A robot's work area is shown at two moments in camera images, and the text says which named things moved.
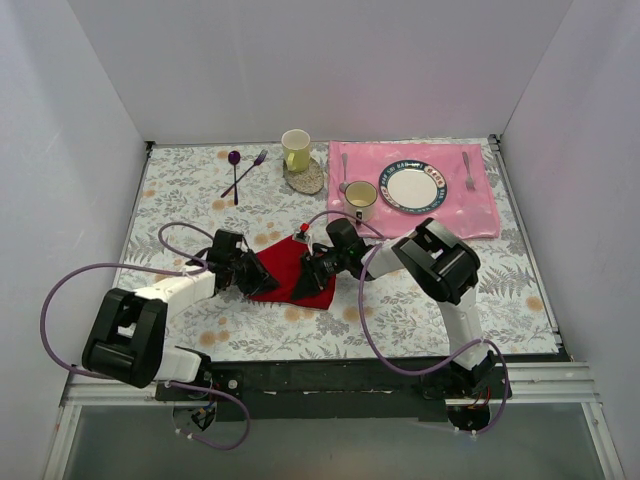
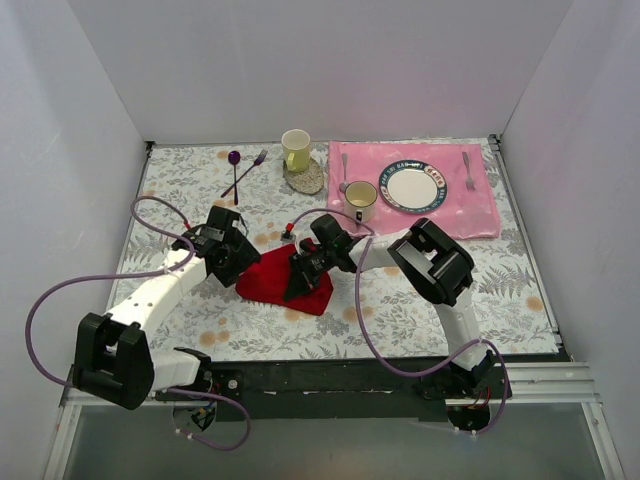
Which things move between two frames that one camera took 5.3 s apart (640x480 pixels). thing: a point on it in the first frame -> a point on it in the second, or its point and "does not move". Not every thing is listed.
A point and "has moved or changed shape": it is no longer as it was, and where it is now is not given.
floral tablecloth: (281, 190) does not move
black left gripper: (248, 275) -> (239, 259)
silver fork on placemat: (469, 180) does not move
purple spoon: (234, 158) does not move
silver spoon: (343, 186) does not move
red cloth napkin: (284, 260) has moved or changed shape
